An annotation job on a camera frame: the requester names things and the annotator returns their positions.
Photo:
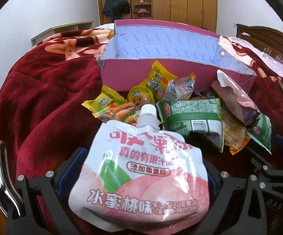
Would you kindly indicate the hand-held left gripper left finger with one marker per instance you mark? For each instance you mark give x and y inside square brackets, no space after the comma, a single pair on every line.
[76,158]

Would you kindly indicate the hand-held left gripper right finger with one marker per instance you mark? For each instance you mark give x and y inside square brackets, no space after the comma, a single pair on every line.
[212,183]

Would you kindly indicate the clear biscuit packet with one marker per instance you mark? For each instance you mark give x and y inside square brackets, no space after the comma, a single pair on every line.
[234,132]

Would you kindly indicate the white peach jelly pouch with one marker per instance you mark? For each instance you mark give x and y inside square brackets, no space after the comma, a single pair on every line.
[136,164]

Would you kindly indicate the pink cardboard box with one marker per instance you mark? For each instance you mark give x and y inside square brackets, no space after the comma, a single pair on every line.
[131,78]

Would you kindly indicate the large yellow packet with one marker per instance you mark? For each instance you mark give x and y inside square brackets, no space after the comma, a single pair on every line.
[157,78]

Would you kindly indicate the small green packet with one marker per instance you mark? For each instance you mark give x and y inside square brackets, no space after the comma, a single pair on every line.
[261,131]

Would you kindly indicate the orange printed packet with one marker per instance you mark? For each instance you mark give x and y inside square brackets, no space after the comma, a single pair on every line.
[118,112]

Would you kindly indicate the pink foil bag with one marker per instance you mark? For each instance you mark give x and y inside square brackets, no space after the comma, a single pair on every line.
[239,100]

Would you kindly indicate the small yellow candy packet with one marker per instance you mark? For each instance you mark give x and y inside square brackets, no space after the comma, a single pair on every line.
[104,100]

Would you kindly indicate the large green packet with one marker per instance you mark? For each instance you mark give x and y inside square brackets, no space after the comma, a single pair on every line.
[193,115]

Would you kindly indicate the red floral blanket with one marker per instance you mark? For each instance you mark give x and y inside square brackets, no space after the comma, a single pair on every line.
[45,90]

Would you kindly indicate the metal spring clip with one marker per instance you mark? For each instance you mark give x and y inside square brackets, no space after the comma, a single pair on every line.
[1,176]

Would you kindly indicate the small purple object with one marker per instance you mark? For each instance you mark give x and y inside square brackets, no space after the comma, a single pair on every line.
[279,58]

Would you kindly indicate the yellow jelly cup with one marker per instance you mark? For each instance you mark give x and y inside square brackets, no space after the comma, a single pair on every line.
[141,95]

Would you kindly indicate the purple foil packet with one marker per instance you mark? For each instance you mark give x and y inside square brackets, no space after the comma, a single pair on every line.
[178,88]

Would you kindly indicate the wooden headboard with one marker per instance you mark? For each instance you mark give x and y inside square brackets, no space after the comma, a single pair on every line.
[266,39]

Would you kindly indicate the low white shelf unit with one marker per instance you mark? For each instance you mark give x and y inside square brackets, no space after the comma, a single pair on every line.
[65,28]

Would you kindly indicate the small black bag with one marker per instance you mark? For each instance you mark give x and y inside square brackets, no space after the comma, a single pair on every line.
[204,27]

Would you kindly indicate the dark green hanging coat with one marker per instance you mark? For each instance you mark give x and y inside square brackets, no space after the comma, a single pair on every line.
[121,2]

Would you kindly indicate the wooden wardrobe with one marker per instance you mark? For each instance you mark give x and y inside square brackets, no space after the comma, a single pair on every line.
[180,2]

